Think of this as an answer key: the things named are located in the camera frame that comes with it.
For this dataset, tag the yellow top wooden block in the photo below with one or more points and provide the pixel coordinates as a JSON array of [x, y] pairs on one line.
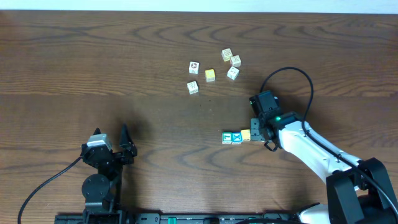
[[210, 75]]

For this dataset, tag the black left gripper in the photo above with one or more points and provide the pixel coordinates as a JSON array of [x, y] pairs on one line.
[[115, 155]]

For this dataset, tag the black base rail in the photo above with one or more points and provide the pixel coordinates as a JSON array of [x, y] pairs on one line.
[[155, 218]]

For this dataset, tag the blue block letter X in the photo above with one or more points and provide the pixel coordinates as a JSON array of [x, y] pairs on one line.
[[237, 138]]

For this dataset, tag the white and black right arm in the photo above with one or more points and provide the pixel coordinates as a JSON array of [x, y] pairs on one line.
[[358, 191]]

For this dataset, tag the tan block top back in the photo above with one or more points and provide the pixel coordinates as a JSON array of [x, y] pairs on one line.
[[226, 54]]

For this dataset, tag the white block red circle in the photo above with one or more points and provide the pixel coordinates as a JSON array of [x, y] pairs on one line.
[[194, 67]]

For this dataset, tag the white block letter W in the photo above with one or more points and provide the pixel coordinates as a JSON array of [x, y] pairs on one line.
[[192, 87]]

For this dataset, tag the tan block letter K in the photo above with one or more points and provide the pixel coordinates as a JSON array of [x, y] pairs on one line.
[[235, 61]]

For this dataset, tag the green block letter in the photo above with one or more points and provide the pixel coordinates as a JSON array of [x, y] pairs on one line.
[[226, 137]]

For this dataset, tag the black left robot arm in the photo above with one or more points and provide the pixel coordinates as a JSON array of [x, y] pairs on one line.
[[102, 190]]

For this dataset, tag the plain yellow wooden block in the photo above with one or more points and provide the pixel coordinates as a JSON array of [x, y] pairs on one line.
[[246, 134]]

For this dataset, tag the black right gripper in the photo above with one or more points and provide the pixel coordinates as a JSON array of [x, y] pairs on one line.
[[259, 121]]

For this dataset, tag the white block bird drawing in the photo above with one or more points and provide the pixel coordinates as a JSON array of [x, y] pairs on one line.
[[232, 73]]

